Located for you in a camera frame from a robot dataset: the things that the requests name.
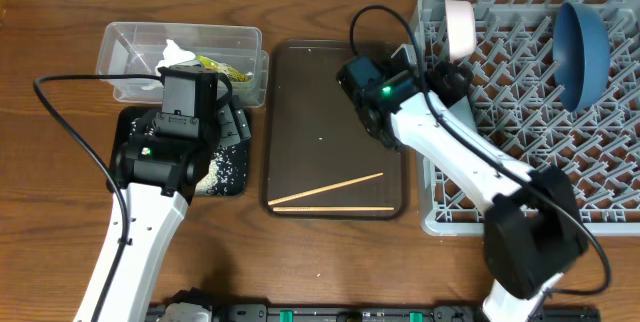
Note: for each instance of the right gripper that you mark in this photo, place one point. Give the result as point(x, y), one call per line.
point(455, 77)

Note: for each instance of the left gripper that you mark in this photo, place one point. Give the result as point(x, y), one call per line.
point(234, 123)

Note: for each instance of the pink bowl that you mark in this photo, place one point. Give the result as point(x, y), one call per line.
point(460, 24)

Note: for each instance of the yellow snack wrapper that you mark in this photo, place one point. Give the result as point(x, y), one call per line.
point(230, 72)

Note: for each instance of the dark blue plate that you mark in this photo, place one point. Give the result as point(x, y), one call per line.
point(581, 48)

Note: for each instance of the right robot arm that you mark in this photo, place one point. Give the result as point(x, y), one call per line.
point(532, 232)

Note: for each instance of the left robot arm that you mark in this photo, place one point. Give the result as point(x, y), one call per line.
point(143, 222)

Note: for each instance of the grey dishwasher rack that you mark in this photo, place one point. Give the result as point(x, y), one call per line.
point(515, 104)

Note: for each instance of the spilled white rice pile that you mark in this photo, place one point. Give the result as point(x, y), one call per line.
point(185, 155)

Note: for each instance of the black tray bin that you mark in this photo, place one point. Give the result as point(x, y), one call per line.
point(228, 169)

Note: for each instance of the brown serving tray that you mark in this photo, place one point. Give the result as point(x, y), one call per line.
point(315, 139)

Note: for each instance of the white crumpled tissue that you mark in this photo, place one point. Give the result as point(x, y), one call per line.
point(173, 54)

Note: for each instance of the clear plastic bin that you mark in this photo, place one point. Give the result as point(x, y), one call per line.
point(137, 48)

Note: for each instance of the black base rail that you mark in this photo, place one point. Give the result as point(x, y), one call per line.
point(198, 305)

